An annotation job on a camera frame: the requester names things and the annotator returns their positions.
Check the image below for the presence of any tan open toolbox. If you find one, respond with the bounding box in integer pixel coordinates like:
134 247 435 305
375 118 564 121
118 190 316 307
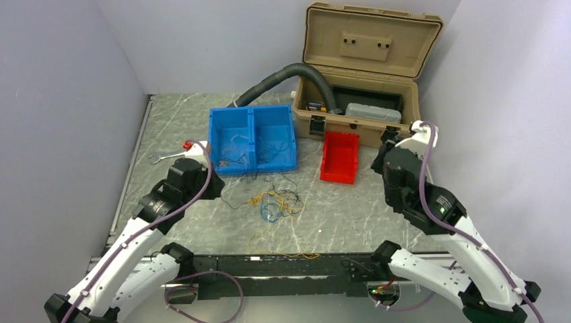
292 2 444 147

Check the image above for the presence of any blue two-compartment bin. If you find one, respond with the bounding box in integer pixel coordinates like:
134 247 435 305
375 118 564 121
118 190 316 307
207 105 298 175

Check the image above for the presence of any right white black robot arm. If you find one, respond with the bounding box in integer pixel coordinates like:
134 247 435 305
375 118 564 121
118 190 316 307
371 145 543 322

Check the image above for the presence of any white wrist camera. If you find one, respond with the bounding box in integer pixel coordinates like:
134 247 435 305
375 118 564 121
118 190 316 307
182 140 211 162
395 120 439 155

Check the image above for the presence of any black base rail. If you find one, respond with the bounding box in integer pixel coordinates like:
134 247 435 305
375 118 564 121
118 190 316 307
150 253 403 300

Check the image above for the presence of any yellow black wire bundle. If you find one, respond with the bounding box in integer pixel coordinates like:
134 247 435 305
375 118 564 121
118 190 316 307
221 172 308 224

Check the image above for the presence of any red plastic bin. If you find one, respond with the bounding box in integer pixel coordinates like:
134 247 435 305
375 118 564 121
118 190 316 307
320 131 360 184

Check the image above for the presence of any thin wire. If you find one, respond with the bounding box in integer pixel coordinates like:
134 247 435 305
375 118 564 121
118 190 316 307
219 134 252 168

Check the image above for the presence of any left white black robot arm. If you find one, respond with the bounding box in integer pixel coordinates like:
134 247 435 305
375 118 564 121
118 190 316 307
44 158 224 322

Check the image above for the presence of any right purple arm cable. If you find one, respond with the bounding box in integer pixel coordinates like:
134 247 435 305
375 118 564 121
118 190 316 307
368 121 546 323

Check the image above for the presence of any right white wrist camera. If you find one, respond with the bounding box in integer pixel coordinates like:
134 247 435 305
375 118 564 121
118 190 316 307
395 120 439 155

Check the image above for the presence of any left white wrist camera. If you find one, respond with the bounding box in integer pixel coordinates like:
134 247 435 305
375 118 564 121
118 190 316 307
182 140 211 162

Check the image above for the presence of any small colourful box in toolbox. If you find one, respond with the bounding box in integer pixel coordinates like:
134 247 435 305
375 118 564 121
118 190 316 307
306 102 327 112

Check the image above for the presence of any grey corrugated hose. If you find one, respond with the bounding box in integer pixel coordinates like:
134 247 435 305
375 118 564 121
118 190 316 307
228 63 343 115

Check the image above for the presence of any silver combination wrench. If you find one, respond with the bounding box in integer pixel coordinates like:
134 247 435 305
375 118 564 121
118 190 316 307
147 151 186 164

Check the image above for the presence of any grey plastic case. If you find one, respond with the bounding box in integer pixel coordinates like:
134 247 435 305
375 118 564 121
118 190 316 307
345 103 402 123

